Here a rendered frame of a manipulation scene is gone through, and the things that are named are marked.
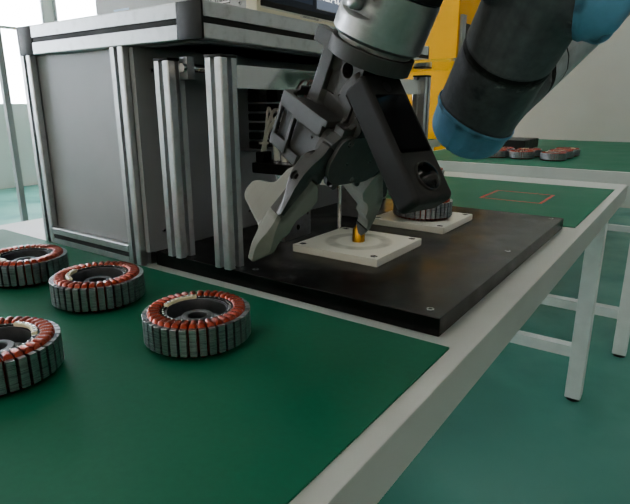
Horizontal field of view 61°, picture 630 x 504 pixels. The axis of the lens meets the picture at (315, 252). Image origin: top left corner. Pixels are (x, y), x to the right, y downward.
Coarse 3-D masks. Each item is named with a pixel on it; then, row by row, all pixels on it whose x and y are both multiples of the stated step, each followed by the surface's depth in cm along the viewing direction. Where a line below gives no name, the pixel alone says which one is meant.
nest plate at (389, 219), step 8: (376, 216) 103; (384, 216) 103; (392, 216) 103; (456, 216) 103; (464, 216) 103; (376, 224) 101; (384, 224) 100; (392, 224) 99; (400, 224) 98; (408, 224) 97; (416, 224) 97; (424, 224) 96; (432, 224) 96; (440, 224) 96; (448, 224) 96; (456, 224) 99; (432, 232) 95; (440, 232) 94
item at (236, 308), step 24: (144, 312) 55; (168, 312) 57; (192, 312) 57; (216, 312) 59; (240, 312) 55; (144, 336) 54; (168, 336) 52; (192, 336) 51; (216, 336) 52; (240, 336) 54
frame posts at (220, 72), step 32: (160, 64) 73; (224, 64) 67; (160, 96) 74; (224, 96) 68; (416, 96) 117; (160, 128) 75; (224, 128) 69; (224, 160) 70; (224, 192) 71; (192, 224) 80; (224, 224) 72; (224, 256) 74
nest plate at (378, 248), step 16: (304, 240) 85; (320, 240) 85; (336, 240) 85; (368, 240) 85; (384, 240) 85; (400, 240) 85; (416, 240) 85; (336, 256) 79; (352, 256) 77; (368, 256) 76; (384, 256) 76
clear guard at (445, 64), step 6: (420, 60) 90; (426, 60) 90; (432, 60) 89; (438, 60) 89; (444, 60) 88; (450, 60) 87; (414, 66) 100; (420, 66) 100; (426, 66) 100; (432, 66) 100; (438, 66) 100; (444, 66) 100; (450, 66) 100
